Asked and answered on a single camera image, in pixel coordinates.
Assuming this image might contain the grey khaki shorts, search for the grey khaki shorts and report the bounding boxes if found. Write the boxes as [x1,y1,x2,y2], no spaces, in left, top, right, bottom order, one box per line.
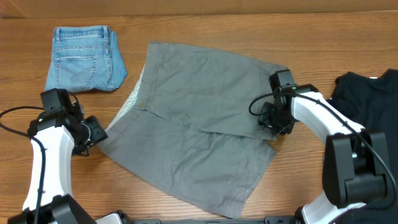
[99,42,282,218]

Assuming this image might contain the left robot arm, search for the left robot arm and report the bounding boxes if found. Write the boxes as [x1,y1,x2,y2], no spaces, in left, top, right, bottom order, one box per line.
[7,88,130,224]

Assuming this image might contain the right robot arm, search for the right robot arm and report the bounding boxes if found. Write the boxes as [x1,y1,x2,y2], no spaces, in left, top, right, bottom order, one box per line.
[256,69,397,224]

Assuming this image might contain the folded blue denim jeans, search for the folded blue denim jeans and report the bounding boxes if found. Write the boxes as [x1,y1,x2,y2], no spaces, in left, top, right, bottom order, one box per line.
[45,26,127,92]

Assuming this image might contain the black t-shirt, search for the black t-shirt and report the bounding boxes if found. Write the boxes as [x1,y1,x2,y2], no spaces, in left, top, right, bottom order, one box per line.
[323,68,398,224]

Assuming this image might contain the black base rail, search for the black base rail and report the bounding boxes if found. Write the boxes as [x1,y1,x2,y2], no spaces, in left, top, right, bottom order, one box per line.
[132,215,301,224]

